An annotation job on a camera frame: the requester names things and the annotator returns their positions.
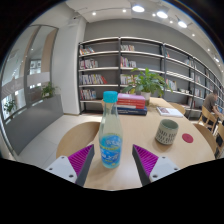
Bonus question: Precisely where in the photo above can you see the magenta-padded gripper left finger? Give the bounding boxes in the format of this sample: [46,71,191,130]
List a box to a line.
[45,143,96,188]

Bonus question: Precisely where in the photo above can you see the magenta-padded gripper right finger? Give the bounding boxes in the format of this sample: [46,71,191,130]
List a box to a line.
[131,143,182,187]

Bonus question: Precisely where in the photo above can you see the clear bottle with cyan cap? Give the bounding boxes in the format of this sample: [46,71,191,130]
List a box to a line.
[98,90,124,170]

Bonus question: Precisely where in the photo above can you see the wooden chair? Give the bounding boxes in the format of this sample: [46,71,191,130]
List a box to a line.
[193,123,218,155]
[55,121,102,159]
[168,101,187,116]
[198,105,220,134]
[214,121,224,159]

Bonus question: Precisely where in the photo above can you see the green patterned ceramic mug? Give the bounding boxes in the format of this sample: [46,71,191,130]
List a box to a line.
[154,118,180,146]

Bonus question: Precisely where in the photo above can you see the flat round red coaster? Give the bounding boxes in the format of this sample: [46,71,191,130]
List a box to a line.
[181,133,195,144]

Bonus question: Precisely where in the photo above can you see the white magazine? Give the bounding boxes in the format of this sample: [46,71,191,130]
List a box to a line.
[155,106,185,118]

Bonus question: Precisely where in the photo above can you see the red book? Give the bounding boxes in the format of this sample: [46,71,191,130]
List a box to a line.
[116,99,147,110]

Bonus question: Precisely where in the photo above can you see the pink book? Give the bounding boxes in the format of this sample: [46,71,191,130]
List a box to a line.
[116,92,147,102]

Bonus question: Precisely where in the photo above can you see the black backpack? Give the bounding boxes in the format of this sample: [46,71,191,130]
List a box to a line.
[215,132,224,148]

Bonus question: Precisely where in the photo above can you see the green potted floor plant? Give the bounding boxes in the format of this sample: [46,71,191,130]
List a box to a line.
[41,81,60,100]
[3,99,18,115]

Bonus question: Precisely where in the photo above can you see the green potted table plant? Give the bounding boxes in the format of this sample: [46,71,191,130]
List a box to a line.
[121,67,173,106]

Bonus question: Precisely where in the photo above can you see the grey shelf unit with books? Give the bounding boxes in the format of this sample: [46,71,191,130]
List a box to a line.
[77,35,224,118]

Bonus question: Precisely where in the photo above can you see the round ceiling lights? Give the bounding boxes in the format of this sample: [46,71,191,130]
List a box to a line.
[89,3,223,64]

